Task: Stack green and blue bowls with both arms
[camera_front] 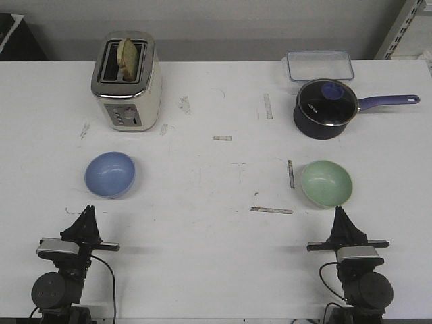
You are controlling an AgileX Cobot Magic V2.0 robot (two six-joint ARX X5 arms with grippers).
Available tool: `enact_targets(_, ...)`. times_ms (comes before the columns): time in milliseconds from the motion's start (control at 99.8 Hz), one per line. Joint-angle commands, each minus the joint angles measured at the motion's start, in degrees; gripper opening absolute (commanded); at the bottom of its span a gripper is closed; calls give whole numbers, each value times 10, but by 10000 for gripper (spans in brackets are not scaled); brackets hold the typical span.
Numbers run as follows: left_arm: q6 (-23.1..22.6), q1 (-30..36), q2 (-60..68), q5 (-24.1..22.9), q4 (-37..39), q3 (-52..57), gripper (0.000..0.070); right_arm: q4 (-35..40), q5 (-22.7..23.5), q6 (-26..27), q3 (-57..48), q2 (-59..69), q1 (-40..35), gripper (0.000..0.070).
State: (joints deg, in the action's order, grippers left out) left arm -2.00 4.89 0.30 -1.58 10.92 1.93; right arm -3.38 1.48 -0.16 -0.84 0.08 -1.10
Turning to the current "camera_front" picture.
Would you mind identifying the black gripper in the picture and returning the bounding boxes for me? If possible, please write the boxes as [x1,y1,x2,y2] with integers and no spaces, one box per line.
[40,205,120,269]
[306,206,389,251]

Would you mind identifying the green bowl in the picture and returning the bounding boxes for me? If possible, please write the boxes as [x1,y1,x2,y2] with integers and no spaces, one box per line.
[300,160,353,208]

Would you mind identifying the blue bowl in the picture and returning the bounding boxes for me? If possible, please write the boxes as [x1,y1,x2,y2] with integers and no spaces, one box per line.
[84,151,136,198]

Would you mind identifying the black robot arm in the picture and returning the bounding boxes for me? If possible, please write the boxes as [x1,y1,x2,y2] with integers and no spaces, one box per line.
[306,206,394,323]
[31,205,119,323]

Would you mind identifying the dark blue saucepan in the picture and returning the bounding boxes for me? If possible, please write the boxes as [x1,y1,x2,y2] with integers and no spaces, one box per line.
[293,90,421,140]

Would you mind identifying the glass pot lid blue knob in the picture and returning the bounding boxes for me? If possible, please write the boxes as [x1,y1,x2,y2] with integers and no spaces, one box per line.
[297,78,358,126]

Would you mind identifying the cream two-slot toaster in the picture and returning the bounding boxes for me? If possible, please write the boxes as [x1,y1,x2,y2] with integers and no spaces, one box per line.
[91,31,162,132]

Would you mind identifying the clear plastic food container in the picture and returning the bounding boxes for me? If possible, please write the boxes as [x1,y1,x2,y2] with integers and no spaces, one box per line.
[286,50,354,82]

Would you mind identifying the toast slice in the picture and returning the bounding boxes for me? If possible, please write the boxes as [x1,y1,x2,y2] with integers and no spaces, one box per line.
[116,38,139,81]

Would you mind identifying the white metal shelf upright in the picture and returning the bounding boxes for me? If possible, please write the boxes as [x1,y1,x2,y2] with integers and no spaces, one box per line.
[374,1,431,60]

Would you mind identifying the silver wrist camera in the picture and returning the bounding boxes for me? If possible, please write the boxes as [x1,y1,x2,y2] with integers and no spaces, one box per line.
[335,246,384,265]
[36,238,80,260]

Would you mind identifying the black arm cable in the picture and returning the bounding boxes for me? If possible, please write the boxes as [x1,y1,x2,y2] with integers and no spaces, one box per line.
[28,254,117,324]
[318,263,349,324]

